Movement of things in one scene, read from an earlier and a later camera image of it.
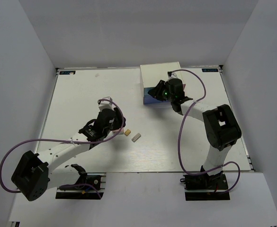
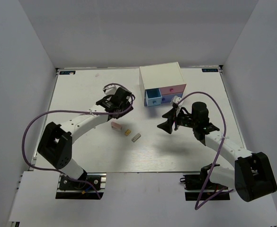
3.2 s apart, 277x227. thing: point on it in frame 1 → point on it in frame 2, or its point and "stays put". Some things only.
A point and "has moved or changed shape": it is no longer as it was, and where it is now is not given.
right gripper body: (163, 92) → (185, 119)
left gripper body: (116, 124) → (124, 113)
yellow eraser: (127, 132) stays put
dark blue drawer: (148, 99) has moved or changed shape
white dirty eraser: (136, 137) stays put
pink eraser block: (121, 132) has moved or changed shape
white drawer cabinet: (152, 74) stays put
